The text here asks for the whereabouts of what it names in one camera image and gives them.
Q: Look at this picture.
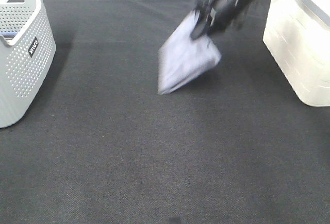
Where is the blue towel in basket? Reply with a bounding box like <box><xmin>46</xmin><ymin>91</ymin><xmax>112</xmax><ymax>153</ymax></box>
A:
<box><xmin>0</xmin><ymin>31</ymin><xmax>17</xmax><ymax>40</ymax></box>

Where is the white storage box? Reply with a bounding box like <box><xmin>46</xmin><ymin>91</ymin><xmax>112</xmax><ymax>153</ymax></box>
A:
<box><xmin>263</xmin><ymin>0</ymin><xmax>329</xmax><ymax>107</ymax></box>

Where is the black table mat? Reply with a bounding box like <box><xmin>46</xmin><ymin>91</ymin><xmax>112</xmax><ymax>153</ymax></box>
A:
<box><xmin>1</xmin><ymin>0</ymin><xmax>329</xmax><ymax>223</ymax></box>

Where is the grey perforated laundry basket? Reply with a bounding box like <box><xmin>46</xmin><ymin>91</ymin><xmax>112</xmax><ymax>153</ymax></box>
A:
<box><xmin>1</xmin><ymin>0</ymin><xmax>56</xmax><ymax>128</ymax></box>

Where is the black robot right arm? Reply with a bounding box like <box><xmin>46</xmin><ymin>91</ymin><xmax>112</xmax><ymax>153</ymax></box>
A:
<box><xmin>190</xmin><ymin>0</ymin><xmax>254</xmax><ymax>40</ymax></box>

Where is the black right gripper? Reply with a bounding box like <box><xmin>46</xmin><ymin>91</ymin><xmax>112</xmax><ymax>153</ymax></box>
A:
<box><xmin>190</xmin><ymin>0</ymin><xmax>254</xmax><ymax>40</ymax></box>

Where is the lavender towel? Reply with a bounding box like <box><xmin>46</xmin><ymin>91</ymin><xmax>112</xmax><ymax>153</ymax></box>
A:
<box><xmin>157</xmin><ymin>10</ymin><xmax>222</xmax><ymax>95</ymax></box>

